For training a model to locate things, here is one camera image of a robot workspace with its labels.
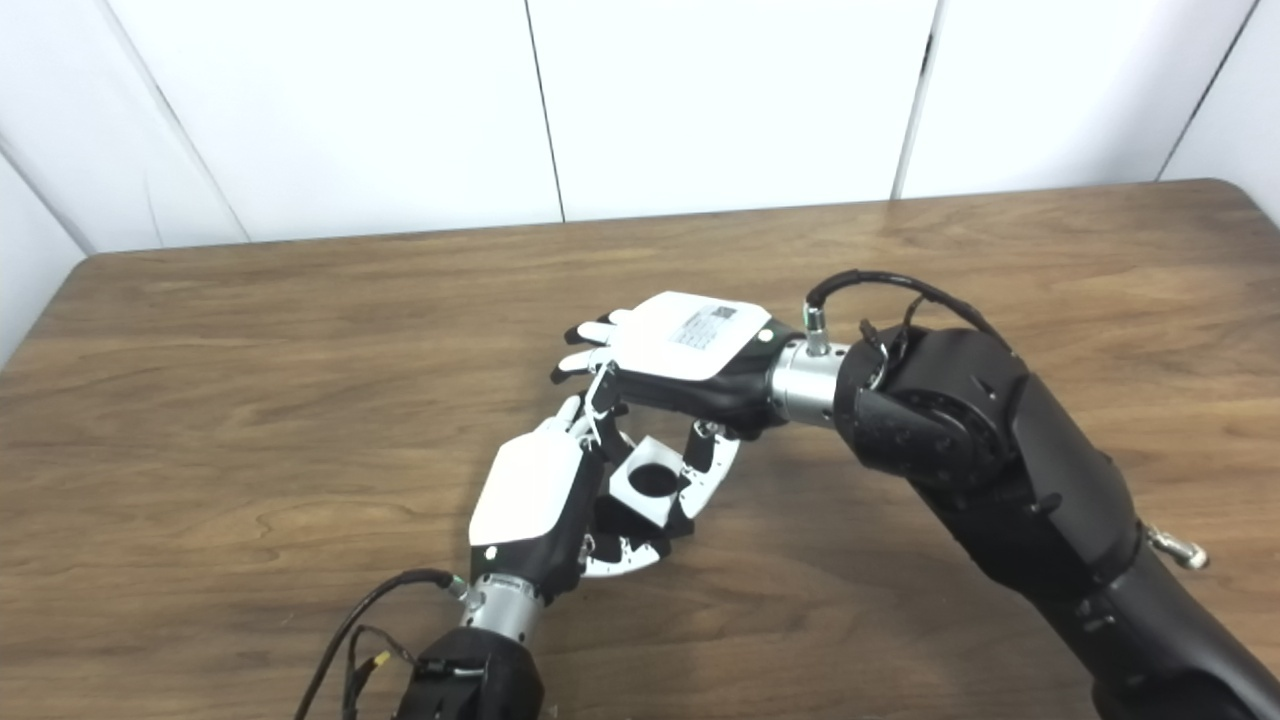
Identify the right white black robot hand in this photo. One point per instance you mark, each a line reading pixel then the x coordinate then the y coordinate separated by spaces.
pixel 680 345

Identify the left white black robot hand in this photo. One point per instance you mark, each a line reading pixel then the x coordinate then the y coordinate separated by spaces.
pixel 530 490

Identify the white square piece with hole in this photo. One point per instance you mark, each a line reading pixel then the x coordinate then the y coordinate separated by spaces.
pixel 640 508

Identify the black peg with square base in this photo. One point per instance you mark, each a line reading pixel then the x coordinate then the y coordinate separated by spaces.
pixel 652 481

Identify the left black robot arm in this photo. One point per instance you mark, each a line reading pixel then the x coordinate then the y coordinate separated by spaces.
pixel 470 680

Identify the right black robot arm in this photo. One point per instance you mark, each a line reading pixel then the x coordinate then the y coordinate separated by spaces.
pixel 1000 450

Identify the silver metal connector plug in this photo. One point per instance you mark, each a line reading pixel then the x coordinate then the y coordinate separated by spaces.
pixel 1180 550

